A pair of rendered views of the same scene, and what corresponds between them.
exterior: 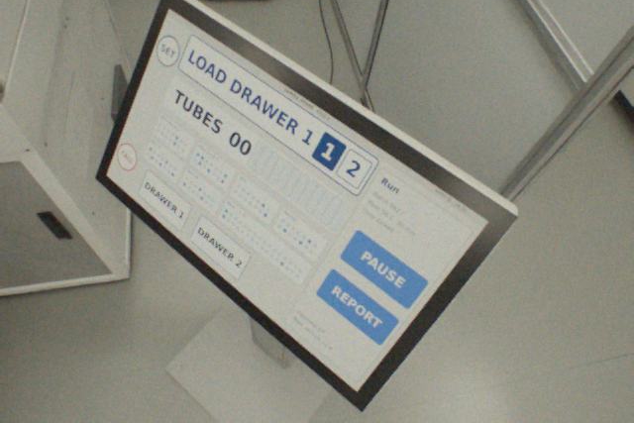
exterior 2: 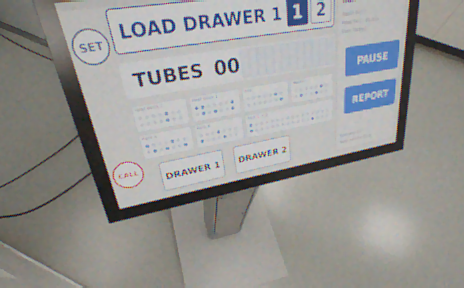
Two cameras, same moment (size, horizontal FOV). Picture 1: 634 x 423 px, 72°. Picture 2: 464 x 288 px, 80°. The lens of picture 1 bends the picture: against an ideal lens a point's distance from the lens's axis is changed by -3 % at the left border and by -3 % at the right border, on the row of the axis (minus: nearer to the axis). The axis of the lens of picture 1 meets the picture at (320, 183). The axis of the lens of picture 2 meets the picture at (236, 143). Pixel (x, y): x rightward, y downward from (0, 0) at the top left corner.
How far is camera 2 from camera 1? 0.39 m
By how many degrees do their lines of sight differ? 28
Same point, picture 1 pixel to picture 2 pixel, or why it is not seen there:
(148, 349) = not seen: outside the picture
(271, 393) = (248, 247)
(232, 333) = (198, 248)
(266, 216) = (283, 98)
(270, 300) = (319, 148)
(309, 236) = (319, 82)
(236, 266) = (283, 153)
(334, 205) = (323, 46)
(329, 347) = (368, 135)
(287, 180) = (281, 59)
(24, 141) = not seen: outside the picture
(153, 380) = not seen: outside the picture
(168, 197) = (196, 164)
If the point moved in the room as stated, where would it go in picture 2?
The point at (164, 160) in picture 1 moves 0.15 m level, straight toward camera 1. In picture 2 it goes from (169, 141) to (275, 162)
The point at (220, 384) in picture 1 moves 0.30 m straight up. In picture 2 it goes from (223, 275) to (227, 268)
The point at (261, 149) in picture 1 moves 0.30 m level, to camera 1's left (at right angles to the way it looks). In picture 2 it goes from (246, 55) to (26, 207)
